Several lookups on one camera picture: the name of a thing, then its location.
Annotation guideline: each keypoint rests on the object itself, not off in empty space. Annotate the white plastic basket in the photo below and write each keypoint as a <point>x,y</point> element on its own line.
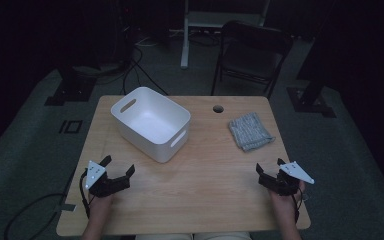
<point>153,126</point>

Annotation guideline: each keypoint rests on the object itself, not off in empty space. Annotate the person's left hand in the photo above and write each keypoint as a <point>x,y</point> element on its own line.
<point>100,205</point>

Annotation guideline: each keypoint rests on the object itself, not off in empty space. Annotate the white metal desk frame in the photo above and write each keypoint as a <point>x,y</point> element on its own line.
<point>185,40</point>

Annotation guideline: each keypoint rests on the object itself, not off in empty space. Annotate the black stand base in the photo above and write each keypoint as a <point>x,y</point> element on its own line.
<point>73,88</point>
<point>310,100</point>

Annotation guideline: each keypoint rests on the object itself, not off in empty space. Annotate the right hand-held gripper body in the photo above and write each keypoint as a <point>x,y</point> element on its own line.
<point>280,185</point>

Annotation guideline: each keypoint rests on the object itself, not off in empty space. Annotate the grey fluffy cloth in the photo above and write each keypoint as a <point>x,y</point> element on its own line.
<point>250,131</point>

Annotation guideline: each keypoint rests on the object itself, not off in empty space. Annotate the person's right hand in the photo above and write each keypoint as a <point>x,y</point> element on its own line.
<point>285,204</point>

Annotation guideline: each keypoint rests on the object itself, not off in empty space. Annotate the black folding chair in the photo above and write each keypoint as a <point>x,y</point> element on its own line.
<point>253,56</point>

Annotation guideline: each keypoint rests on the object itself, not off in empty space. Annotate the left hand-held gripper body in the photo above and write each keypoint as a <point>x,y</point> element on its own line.
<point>108,186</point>

